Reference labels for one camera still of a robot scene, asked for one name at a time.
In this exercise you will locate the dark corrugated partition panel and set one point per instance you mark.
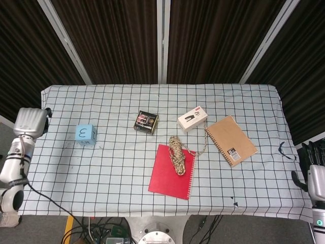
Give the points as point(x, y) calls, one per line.
point(215, 40)
point(114, 40)
point(302, 76)
point(28, 63)

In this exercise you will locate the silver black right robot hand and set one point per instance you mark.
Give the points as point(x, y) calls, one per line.
point(317, 180)

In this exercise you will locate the white partition post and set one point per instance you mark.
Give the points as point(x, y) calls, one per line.
point(67, 43)
point(162, 40)
point(266, 43)

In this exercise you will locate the red spiral notebook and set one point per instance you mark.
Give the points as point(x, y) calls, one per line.
point(165, 180)

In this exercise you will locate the black luncheon meat tin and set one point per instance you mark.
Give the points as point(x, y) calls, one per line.
point(144, 122)

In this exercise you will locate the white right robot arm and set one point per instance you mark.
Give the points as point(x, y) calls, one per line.
point(318, 223)

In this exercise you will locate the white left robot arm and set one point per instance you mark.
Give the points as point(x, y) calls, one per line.
point(14, 167)

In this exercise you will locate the white stapler carton box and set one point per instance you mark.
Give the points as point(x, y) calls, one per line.
point(191, 120)

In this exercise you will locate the white black checked tablecloth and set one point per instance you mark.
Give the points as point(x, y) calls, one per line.
point(122, 183)

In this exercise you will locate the green circuit board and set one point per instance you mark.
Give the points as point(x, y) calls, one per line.
point(117, 231)

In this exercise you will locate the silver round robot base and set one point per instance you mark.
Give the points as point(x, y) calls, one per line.
point(157, 231)

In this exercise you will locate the kraft brown spiral notebook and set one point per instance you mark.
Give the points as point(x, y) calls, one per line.
point(231, 138)

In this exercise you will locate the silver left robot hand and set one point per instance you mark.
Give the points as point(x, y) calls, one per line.
point(29, 122)

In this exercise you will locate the light blue numbered foam cube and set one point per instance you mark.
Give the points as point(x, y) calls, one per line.
point(85, 134)

